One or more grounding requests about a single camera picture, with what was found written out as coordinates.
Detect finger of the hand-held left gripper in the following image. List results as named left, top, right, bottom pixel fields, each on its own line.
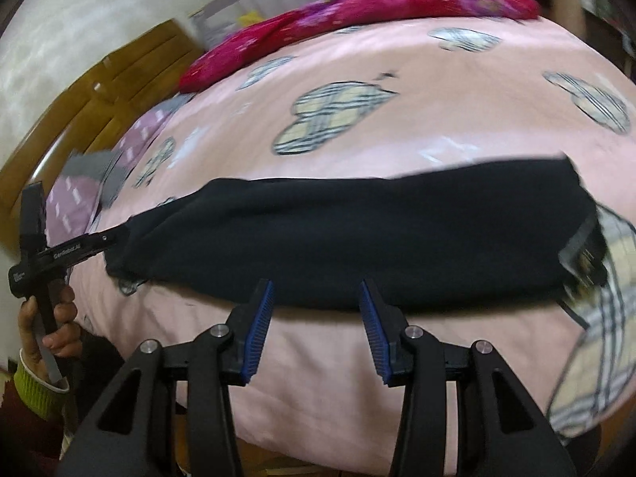
left=82, top=227, right=131, bottom=262

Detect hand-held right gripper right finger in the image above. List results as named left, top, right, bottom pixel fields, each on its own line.
left=359, top=279, right=581, bottom=477

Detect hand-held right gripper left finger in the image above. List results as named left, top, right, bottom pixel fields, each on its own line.
left=58, top=279, right=276, bottom=477

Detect black pants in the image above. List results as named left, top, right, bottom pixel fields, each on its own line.
left=102, top=155, right=610, bottom=329

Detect person's left forearm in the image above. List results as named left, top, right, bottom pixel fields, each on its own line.
left=11, top=348, right=70, bottom=423

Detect person's left hand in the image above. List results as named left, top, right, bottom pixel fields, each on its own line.
left=19, top=284, right=83, bottom=365

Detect purple patterned pillow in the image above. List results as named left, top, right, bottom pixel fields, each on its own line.
left=42, top=93, right=200, bottom=249

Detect wooden headboard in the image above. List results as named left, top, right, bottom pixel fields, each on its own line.
left=0, top=19, right=209, bottom=254

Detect pink plaid-heart bed cover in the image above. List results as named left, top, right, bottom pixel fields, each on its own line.
left=64, top=10, right=636, bottom=468

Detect red floral pillow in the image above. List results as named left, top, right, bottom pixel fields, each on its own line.
left=178, top=0, right=543, bottom=94

